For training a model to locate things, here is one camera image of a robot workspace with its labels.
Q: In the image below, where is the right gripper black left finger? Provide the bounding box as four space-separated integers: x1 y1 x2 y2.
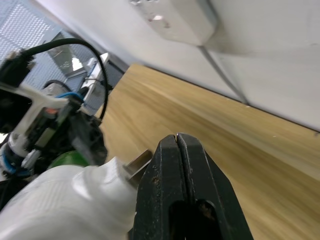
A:
128 134 190 240

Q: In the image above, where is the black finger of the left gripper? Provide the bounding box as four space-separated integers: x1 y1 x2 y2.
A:
68 109 109 166

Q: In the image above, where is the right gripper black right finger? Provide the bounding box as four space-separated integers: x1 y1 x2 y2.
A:
177 133 254 240

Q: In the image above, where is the green liquid repellent bottle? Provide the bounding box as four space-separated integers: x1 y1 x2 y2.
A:
48 150 91 171

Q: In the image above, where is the white mosquito repellent heater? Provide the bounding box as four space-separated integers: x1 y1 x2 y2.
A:
0 149 152 240

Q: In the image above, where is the white background stand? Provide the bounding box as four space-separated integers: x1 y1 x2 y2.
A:
83 52 111 101

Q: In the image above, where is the perforated grey partition panel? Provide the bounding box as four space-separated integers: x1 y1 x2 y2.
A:
0 0 126 83

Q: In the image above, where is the white power strip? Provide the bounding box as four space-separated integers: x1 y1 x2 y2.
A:
128 0 218 47

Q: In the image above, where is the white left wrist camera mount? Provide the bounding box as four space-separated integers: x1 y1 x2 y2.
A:
0 81 70 157

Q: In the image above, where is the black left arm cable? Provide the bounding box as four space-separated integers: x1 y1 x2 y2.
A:
0 37 110 121

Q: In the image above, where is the white power strip cable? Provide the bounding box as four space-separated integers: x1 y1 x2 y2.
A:
198 45 250 105

